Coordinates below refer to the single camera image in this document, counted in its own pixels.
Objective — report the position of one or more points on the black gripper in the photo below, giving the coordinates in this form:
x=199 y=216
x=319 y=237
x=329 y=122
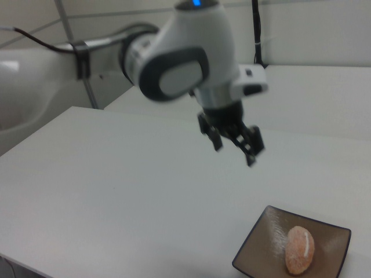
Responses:
x=224 y=121

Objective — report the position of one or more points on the orange sugared bread roll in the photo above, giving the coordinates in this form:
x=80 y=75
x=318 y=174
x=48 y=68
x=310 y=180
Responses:
x=298 y=252

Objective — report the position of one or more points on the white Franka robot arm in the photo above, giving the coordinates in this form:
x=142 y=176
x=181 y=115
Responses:
x=188 y=43

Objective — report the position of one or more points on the brown square ceramic plate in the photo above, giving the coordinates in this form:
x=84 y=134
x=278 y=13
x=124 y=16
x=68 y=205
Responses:
x=261 y=249

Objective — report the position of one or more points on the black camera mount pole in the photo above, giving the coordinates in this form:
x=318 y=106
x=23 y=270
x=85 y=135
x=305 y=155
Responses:
x=256 y=23

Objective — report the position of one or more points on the slanted aluminium frame post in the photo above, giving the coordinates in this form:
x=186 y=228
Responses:
x=64 y=17

